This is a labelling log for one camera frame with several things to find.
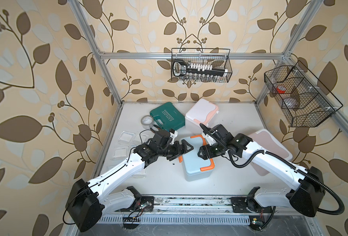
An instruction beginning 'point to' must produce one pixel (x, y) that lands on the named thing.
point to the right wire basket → (301, 98)
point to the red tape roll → (281, 89)
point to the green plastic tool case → (168, 117)
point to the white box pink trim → (204, 112)
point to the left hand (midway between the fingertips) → (187, 149)
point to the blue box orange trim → (196, 168)
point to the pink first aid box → (265, 139)
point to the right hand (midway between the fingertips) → (203, 153)
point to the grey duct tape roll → (147, 121)
